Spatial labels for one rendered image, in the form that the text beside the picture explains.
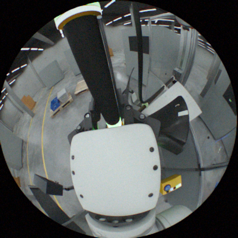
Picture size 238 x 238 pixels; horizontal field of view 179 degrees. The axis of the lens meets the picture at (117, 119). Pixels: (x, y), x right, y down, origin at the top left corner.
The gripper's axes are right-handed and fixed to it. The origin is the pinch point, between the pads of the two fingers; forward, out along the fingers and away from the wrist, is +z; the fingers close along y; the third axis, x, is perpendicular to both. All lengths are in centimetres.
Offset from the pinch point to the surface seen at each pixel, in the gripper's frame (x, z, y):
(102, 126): -150, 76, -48
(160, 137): -9.3, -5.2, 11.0
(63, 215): -86, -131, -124
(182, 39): 18, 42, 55
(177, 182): -42, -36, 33
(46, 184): -26, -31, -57
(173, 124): -7.5, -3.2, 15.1
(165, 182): -42, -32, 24
